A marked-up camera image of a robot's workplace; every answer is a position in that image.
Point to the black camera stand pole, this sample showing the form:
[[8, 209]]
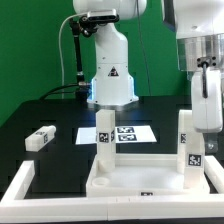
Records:
[[83, 90]]

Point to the white desk top tray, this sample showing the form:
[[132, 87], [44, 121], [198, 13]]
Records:
[[143, 175]]

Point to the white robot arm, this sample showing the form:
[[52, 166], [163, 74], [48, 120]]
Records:
[[199, 28]]

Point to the white U-shaped obstacle frame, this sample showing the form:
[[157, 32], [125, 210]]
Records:
[[16, 208]]

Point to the grey camera on stand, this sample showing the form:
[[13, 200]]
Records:
[[101, 16]]

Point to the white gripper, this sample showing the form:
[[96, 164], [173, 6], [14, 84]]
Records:
[[207, 112]]

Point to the white fiducial marker sheet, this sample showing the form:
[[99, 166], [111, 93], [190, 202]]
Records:
[[124, 134]]

